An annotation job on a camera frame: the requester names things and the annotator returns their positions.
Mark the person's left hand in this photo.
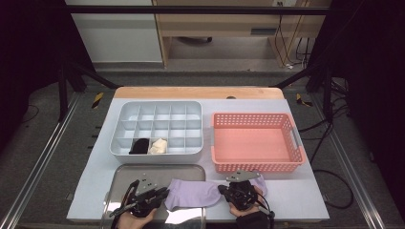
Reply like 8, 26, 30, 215
117, 208, 158, 229

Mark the right hand-held gripper cable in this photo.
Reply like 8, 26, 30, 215
257, 203, 276, 229

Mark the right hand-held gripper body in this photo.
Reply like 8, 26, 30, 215
225, 170, 262, 212

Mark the black sock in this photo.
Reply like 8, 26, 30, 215
128, 137, 150, 156

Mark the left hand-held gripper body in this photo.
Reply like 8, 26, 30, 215
130, 173, 158, 219

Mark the white cabinet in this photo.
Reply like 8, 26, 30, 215
64, 0, 163, 64

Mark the pink plastic basket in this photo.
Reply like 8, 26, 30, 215
211, 112, 307, 175

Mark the black metal crossbar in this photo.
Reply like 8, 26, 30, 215
63, 4, 330, 16

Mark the cream sock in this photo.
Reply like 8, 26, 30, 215
148, 137, 168, 156

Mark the black metal frame strut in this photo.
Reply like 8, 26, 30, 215
273, 61, 335, 123
56, 60, 120, 123

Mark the white divided storage box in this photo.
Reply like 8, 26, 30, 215
109, 99, 204, 165

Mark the yellow black tape marker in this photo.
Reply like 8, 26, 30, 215
91, 92, 105, 110
295, 93, 313, 108

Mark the aluminium floor rail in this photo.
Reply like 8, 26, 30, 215
309, 94, 388, 229
0, 92, 82, 229

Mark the hand-held gripper cable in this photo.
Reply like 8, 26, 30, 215
257, 203, 276, 229
109, 179, 141, 229

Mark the black floor cable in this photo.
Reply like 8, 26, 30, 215
297, 104, 350, 166
309, 168, 355, 211
20, 104, 41, 125

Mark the wooden desk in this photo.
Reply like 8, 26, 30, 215
152, 0, 332, 69

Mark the yellow hanging cable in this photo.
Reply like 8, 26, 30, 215
276, 0, 310, 68

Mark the left hand-held gripper cable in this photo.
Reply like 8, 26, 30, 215
109, 179, 141, 229

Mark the black curtain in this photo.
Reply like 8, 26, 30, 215
307, 0, 405, 220
0, 0, 95, 154

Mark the person's right hand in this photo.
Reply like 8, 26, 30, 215
228, 187, 266, 219

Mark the translucent grey box lid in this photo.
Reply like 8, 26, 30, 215
101, 163, 208, 229

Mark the black hanging cable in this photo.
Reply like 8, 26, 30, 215
295, 37, 311, 69
275, 2, 289, 65

